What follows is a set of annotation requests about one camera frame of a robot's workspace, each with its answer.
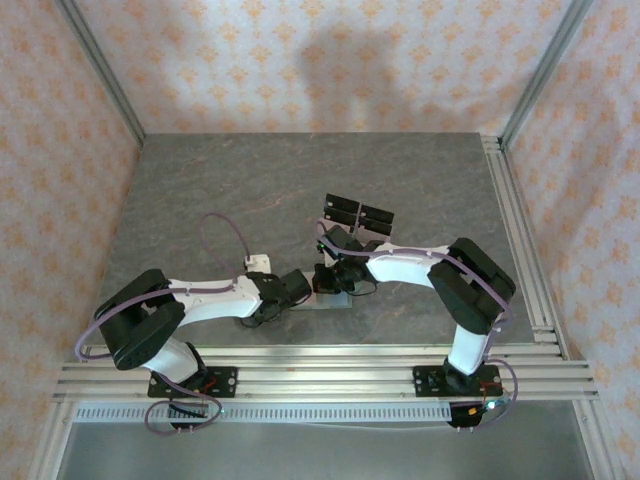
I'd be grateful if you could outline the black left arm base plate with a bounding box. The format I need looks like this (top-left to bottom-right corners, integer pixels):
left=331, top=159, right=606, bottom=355
left=147, top=366, right=238, bottom=400

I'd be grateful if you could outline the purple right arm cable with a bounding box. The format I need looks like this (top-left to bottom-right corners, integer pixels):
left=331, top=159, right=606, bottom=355
left=314, top=219, right=520, bottom=431

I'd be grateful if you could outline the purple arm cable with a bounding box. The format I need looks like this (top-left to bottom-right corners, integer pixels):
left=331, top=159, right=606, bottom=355
left=314, top=219, right=520, bottom=431
left=73, top=213, right=251, bottom=437

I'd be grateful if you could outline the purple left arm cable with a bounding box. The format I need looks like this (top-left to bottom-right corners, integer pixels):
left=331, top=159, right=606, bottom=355
left=73, top=213, right=251, bottom=437

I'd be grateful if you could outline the aluminium frame leg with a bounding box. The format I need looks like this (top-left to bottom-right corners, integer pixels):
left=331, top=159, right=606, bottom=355
left=573, top=399, right=624, bottom=480
left=27, top=399, right=76, bottom=480

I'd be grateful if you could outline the aluminium frame post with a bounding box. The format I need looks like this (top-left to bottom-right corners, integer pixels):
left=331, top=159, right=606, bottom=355
left=498, top=0, right=595, bottom=151
left=53, top=0, right=147, bottom=147

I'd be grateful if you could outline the white slotted cable duct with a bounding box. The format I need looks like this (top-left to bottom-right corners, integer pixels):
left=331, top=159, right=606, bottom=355
left=73, top=403, right=454, bottom=424

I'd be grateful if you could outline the grey metal panel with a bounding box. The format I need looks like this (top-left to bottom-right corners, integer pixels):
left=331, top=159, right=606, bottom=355
left=58, top=422, right=596, bottom=480

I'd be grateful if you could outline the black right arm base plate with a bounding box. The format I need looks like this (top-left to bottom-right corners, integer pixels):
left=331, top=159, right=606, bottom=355
left=413, top=364, right=503, bottom=399

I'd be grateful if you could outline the aluminium frame rail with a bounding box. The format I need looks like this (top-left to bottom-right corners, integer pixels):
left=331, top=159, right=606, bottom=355
left=52, top=343, right=600, bottom=402
left=482, top=133, right=570, bottom=360

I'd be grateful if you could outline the black right controller board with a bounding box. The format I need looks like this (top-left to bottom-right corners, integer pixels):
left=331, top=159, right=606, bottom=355
left=447, top=399, right=512, bottom=432

